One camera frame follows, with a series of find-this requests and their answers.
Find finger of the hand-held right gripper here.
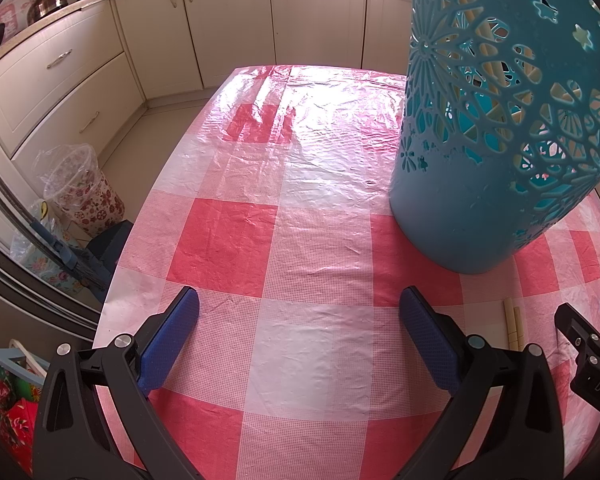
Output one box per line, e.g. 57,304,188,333
554,301,600,417

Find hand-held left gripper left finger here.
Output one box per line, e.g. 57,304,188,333
32,286,201,480

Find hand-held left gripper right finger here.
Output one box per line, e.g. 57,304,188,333
399,286,568,480

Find single pale wooden chopstick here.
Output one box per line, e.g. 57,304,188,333
512,306,526,351
502,298,518,351

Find blue perforated plastic basket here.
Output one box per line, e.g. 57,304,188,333
389,0,600,275

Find black stool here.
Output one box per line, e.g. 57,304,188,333
86,220,134,283

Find pink checked plastic tablecloth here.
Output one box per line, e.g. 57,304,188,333
92,64,600,480

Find floral trash bin with liner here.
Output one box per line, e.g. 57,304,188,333
34,142,126,237

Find floral plastic bag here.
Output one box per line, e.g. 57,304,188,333
9,199,88,293

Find cream drawer base cabinet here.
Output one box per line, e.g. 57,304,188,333
0,0,147,161

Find cream door base cabinets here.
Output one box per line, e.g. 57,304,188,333
111,0,415,96

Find steel whistling kettle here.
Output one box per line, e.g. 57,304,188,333
27,0,71,19

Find grey sliding door frame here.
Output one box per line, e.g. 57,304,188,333
0,150,103,343

